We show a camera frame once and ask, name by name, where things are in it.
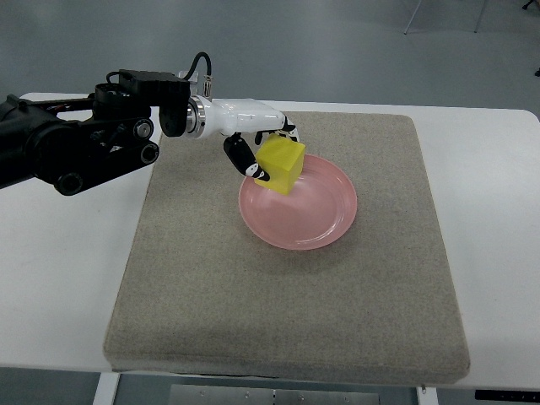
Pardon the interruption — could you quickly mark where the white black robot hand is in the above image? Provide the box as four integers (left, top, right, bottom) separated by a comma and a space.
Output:
184, 95, 300, 182

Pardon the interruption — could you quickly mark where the yellow foam block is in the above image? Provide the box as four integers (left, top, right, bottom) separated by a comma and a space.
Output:
255, 134, 305, 195

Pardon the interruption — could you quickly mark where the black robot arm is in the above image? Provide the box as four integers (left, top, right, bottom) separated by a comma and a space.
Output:
1, 51, 212, 196

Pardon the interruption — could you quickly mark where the pink plate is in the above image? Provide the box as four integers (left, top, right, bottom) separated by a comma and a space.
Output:
239, 154, 358, 251

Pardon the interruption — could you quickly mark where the beige fabric mat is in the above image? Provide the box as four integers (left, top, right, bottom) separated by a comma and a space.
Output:
103, 112, 470, 386

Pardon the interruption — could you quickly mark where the white table leg left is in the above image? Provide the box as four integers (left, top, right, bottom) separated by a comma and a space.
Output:
92, 372, 121, 405

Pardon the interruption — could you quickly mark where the black table control panel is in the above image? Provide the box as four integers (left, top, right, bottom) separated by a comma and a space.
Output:
474, 390, 540, 403

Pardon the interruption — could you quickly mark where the metal base plate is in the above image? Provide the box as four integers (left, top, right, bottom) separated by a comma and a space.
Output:
168, 385, 381, 405

